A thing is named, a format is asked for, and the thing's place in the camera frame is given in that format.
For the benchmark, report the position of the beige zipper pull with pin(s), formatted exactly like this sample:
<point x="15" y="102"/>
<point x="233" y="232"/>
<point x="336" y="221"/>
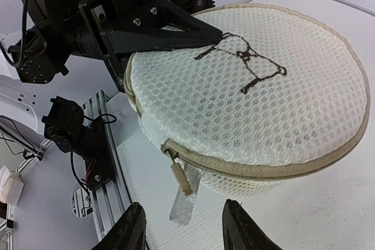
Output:
<point x="182" y="172"/>

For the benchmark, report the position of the clear tape strip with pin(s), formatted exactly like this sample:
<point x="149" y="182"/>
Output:
<point x="183" y="206"/>

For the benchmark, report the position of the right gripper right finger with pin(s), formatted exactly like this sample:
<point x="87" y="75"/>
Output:
<point x="240" y="231"/>

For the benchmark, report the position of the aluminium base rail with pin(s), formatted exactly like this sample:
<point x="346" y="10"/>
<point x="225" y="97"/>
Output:
<point x="19" y="118"/>

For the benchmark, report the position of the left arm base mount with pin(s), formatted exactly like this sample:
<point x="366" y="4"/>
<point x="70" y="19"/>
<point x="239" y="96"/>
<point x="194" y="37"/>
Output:
<point x="77" y="134"/>

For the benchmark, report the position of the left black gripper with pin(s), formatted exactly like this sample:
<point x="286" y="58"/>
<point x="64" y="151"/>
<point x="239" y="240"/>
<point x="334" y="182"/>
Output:
<point x="115" y="29"/>

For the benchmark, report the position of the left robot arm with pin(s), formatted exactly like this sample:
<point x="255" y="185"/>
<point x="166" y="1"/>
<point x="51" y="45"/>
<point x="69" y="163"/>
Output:
<point x="49" y="36"/>

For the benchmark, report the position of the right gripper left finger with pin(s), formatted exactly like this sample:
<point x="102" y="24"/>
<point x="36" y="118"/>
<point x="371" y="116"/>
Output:
<point x="128" y="233"/>

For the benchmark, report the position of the white mesh laundry bag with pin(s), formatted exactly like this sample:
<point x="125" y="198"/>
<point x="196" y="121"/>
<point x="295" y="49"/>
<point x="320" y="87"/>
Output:
<point x="280" y="96"/>

